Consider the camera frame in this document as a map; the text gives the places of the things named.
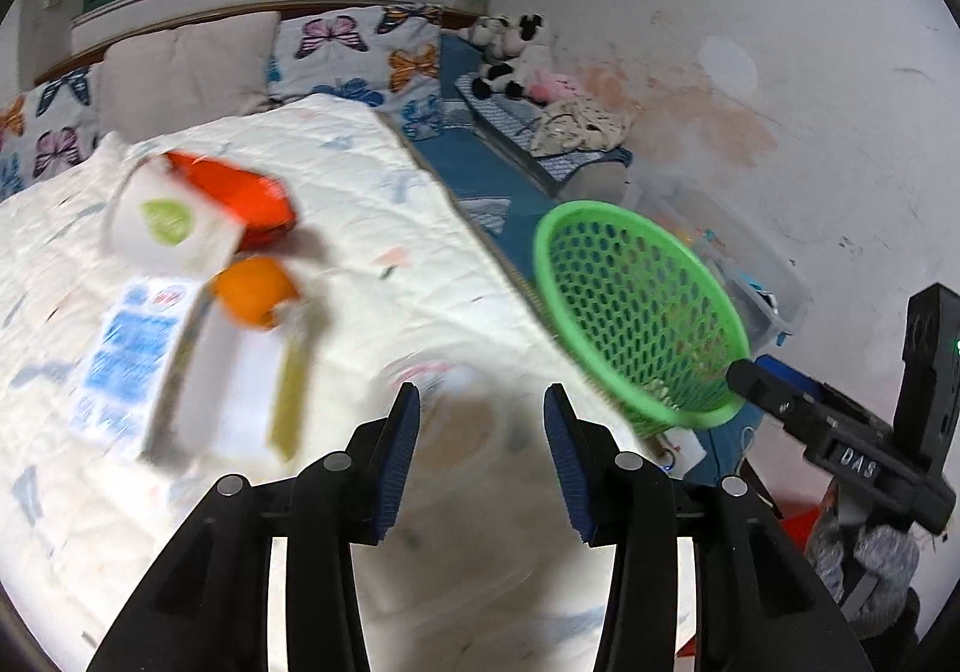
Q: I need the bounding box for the green plastic mesh basket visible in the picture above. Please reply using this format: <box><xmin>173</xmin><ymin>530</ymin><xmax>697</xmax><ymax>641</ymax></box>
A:
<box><xmin>534</xmin><ymin>201</ymin><xmax>750</xmax><ymax>438</ymax></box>

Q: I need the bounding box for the orange Ovaltine snack packet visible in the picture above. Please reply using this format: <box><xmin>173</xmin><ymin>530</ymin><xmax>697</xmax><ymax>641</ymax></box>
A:
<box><xmin>163</xmin><ymin>151</ymin><xmax>298</xmax><ymax>251</ymax></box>

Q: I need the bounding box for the right hand grey glove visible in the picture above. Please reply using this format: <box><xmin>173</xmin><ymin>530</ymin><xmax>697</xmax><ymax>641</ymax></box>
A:
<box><xmin>804</xmin><ymin>498</ymin><xmax>919</xmax><ymax>640</ymax></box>

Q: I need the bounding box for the clear plastic storage box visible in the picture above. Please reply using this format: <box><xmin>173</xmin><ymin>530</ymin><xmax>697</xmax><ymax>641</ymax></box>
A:
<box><xmin>623</xmin><ymin>176</ymin><xmax>812</xmax><ymax>353</ymax></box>

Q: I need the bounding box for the white yellow striped box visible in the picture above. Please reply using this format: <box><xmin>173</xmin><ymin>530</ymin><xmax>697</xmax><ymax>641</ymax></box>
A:
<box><xmin>142</xmin><ymin>300</ymin><xmax>319</xmax><ymax>474</ymax></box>

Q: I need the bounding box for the white quilted bed cover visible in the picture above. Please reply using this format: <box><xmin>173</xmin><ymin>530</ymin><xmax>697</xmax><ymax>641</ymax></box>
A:
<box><xmin>2</xmin><ymin>98</ymin><xmax>636</xmax><ymax>670</ymax></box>

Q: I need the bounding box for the orange fruit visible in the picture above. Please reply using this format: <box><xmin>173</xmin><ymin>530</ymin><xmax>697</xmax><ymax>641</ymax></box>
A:
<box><xmin>212</xmin><ymin>256</ymin><xmax>301</xmax><ymax>329</ymax></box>

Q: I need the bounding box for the white blue printed carton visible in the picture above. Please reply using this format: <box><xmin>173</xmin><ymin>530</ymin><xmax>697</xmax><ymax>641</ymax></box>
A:
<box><xmin>68</xmin><ymin>275</ymin><xmax>202</xmax><ymax>454</ymax></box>

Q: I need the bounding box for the grey patterned small cloth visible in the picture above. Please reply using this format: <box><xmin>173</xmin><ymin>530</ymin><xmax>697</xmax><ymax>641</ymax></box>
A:
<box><xmin>459</xmin><ymin>197</ymin><xmax>511</xmax><ymax>236</ymax></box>

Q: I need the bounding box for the white box green logo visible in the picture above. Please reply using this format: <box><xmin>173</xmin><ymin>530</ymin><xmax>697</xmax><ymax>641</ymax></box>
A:
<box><xmin>103</xmin><ymin>155</ymin><xmax>244</xmax><ymax>280</ymax></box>

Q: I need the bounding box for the blue bed sheet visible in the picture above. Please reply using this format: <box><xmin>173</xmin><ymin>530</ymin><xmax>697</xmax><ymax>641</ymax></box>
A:
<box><xmin>406</xmin><ymin>33</ymin><xmax>633</xmax><ymax>284</ymax></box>

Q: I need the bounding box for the cream spotted cloth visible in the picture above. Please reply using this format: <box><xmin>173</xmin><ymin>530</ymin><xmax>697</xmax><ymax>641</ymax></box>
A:
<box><xmin>529</xmin><ymin>97</ymin><xmax>635</xmax><ymax>157</ymax></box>

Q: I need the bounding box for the blue patterned folded blanket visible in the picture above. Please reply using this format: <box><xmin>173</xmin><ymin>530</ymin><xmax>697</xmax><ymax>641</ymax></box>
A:
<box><xmin>455</xmin><ymin>73</ymin><xmax>633</xmax><ymax>193</ymax></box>

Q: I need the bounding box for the pink plush toy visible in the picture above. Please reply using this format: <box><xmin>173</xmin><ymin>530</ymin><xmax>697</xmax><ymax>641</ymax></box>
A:
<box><xmin>526</xmin><ymin>69</ymin><xmax>584</xmax><ymax>105</ymax></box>

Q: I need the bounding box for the right butterfly print pillow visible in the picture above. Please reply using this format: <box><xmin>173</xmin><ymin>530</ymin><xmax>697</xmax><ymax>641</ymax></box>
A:
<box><xmin>267</xmin><ymin>4</ymin><xmax>443</xmax><ymax>140</ymax></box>

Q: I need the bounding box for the butterfly print pillow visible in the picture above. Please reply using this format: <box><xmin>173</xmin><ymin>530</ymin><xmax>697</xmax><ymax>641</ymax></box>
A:
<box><xmin>267</xmin><ymin>4</ymin><xmax>443</xmax><ymax>140</ymax></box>
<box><xmin>2</xmin><ymin>64</ymin><xmax>99</xmax><ymax>199</ymax></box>

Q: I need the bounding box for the plain grey pillow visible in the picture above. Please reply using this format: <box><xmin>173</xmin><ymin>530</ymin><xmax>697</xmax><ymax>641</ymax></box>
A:
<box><xmin>98</xmin><ymin>11</ymin><xmax>280</xmax><ymax>142</ymax></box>

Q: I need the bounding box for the black white cow plush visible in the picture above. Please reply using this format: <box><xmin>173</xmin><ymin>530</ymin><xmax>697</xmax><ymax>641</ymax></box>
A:
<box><xmin>457</xmin><ymin>12</ymin><xmax>553</xmax><ymax>100</ymax></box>

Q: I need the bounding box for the left butterfly print pillow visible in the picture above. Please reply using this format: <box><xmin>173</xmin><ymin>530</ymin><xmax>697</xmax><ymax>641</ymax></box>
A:
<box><xmin>2</xmin><ymin>64</ymin><xmax>99</xmax><ymax>199</ymax></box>

